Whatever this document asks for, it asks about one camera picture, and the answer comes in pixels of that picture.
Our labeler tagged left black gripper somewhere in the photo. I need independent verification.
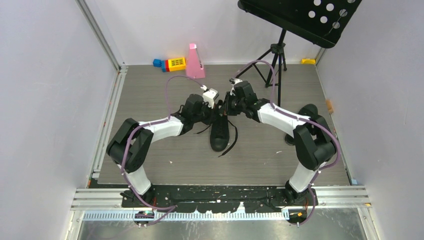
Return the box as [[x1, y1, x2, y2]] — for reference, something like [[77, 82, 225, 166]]
[[192, 99, 217, 126]]

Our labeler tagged black canvas shoe with laces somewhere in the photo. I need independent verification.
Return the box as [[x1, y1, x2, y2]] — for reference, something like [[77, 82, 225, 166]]
[[195, 100, 239, 158]]

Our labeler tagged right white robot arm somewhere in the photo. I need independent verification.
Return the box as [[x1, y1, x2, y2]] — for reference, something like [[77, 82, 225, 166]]
[[226, 78, 337, 205]]

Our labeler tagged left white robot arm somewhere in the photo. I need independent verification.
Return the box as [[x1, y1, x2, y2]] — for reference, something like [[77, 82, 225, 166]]
[[106, 94, 214, 207]]

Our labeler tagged pink metronome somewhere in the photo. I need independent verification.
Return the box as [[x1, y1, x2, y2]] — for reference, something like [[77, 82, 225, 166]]
[[185, 43, 206, 79]]

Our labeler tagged yellow toy block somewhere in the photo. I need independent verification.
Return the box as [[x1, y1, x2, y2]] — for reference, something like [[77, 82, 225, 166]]
[[160, 57, 187, 73]]

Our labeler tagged blue toy block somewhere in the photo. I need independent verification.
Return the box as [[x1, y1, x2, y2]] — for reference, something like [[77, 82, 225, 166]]
[[152, 58, 162, 68]]

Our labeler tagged yellow corner piece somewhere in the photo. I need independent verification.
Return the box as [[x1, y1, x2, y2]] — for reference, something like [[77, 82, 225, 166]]
[[300, 58, 316, 65]]

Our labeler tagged small orange block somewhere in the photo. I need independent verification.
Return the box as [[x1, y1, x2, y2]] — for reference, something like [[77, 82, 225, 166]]
[[325, 99, 334, 115]]

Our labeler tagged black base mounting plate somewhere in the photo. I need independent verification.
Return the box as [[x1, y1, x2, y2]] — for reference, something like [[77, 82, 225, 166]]
[[120, 185, 318, 214]]

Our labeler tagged black music stand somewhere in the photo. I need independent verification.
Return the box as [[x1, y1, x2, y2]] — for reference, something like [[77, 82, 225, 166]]
[[237, 0, 361, 105]]

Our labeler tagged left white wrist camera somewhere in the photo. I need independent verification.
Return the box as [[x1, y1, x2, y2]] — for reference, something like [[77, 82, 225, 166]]
[[200, 85, 219, 109]]

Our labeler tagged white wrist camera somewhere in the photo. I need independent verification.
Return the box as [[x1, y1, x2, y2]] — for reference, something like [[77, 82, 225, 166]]
[[200, 85, 219, 109], [229, 77, 243, 96]]

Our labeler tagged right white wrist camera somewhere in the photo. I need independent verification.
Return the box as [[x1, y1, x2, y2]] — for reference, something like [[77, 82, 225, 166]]
[[229, 77, 243, 96]]

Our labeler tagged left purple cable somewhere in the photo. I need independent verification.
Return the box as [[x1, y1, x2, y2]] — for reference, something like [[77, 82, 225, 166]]
[[119, 75, 208, 227]]

